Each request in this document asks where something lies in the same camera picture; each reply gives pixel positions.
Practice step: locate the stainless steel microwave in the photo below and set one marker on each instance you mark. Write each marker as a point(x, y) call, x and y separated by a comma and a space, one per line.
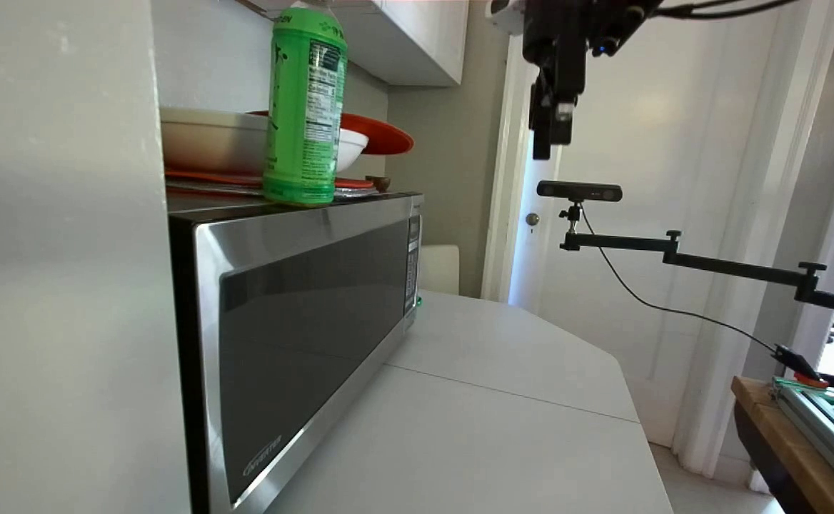
point(283, 314)

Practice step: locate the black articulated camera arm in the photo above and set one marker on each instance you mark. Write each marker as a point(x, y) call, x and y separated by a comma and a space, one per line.
point(804, 280)

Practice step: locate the white upper cabinet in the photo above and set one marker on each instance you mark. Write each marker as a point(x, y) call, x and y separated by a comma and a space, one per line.
point(407, 44)

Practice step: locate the flat red tray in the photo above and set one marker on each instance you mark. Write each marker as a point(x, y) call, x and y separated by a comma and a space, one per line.
point(252, 182)

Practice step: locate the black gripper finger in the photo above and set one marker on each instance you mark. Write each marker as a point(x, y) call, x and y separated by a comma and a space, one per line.
point(560, 121)
point(540, 121)

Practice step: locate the black stereo camera bar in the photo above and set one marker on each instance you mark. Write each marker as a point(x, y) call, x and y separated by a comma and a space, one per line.
point(582, 191)

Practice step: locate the white bowl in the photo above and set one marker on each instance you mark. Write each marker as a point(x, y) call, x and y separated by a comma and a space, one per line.
point(255, 142)

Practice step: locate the white door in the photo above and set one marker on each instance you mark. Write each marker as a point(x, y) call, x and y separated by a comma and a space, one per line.
point(693, 138)

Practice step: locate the wooden table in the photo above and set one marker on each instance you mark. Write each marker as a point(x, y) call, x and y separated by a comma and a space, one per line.
point(795, 471)

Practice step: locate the green tea bottle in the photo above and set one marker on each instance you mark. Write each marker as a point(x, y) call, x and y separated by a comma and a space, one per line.
point(310, 61)

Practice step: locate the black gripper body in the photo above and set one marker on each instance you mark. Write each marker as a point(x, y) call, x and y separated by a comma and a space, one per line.
point(560, 31)

